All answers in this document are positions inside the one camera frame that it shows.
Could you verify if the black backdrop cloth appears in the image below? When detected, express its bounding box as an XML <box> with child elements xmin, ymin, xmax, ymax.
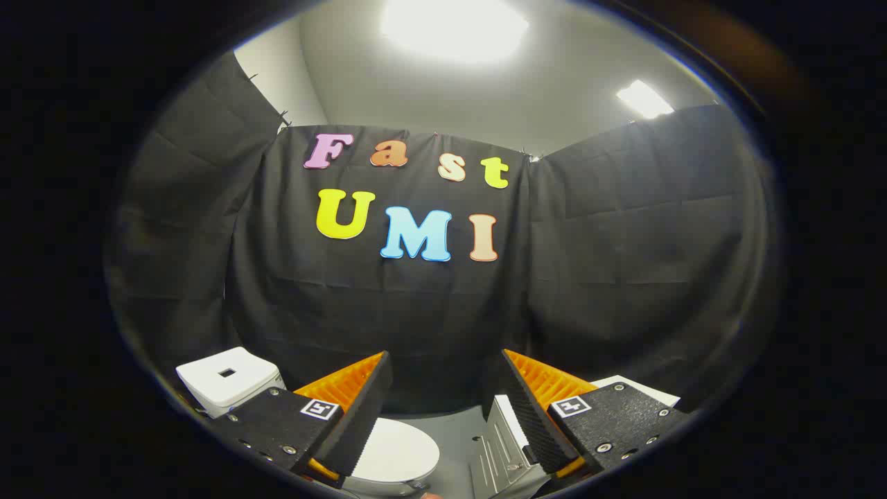
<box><xmin>104</xmin><ymin>52</ymin><xmax>771</xmax><ymax>417</ymax></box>

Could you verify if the white toilet lid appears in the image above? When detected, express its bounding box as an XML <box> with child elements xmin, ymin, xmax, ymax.
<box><xmin>344</xmin><ymin>417</ymin><xmax>441</xmax><ymax>484</ymax></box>

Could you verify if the grey drawer cabinet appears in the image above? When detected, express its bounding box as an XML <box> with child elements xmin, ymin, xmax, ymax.
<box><xmin>470</xmin><ymin>375</ymin><xmax>681</xmax><ymax>499</ymax></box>

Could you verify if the large ceiling light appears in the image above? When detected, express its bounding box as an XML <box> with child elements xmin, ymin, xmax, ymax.
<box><xmin>380</xmin><ymin>0</ymin><xmax>529</xmax><ymax>64</ymax></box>

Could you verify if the small ceiling light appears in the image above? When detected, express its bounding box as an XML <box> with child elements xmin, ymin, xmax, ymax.
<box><xmin>616</xmin><ymin>80</ymin><xmax>675</xmax><ymax>120</ymax></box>

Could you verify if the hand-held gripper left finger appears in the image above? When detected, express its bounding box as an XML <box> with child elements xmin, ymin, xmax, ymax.
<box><xmin>208</xmin><ymin>350</ymin><xmax>394</xmax><ymax>489</ymax></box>

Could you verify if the white toilet with tank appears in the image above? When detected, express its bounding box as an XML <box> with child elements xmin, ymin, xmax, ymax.
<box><xmin>175</xmin><ymin>347</ymin><xmax>441</xmax><ymax>498</ymax></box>

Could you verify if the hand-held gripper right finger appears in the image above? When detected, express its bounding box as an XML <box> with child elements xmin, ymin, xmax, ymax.
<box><xmin>500</xmin><ymin>349</ymin><xmax>694</xmax><ymax>484</ymax></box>

